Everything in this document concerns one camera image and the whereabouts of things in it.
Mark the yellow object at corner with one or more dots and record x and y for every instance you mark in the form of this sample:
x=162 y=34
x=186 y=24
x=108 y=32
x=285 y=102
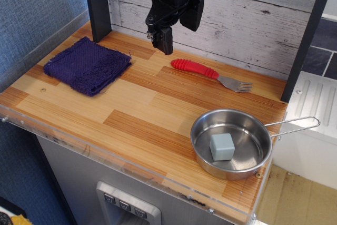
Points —
x=20 y=220

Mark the red handled metal fork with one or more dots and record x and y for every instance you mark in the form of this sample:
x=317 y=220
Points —
x=230 y=83

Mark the clear acrylic table edge guard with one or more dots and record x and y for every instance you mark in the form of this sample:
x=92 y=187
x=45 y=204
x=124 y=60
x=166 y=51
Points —
x=78 y=166

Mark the light blue cube block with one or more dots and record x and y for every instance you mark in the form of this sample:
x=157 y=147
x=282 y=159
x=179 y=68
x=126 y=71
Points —
x=222 y=147

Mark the black right vertical post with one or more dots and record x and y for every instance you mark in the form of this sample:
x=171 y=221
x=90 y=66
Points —
x=307 y=38

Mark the purple folded cloth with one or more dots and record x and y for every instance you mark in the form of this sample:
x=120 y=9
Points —
x=87 y=67

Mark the silver metal pan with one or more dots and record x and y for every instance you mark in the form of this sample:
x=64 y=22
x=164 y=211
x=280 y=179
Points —
x=252 y=140

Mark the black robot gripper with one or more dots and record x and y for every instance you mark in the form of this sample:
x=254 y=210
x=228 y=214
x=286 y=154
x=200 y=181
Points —
x=169 y=12

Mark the silver button control panel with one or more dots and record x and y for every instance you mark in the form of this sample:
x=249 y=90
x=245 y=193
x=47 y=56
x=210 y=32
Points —
x=119 y=207

